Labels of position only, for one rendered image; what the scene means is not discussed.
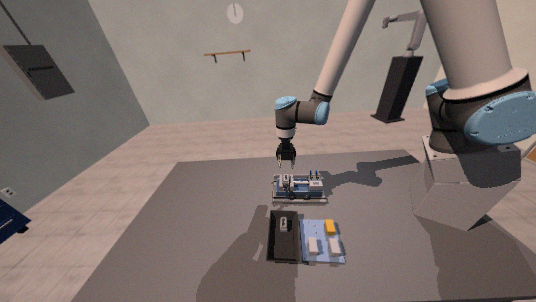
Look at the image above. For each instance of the yellow-orange rectangular block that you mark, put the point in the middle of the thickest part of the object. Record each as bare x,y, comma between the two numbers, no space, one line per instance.
329,227

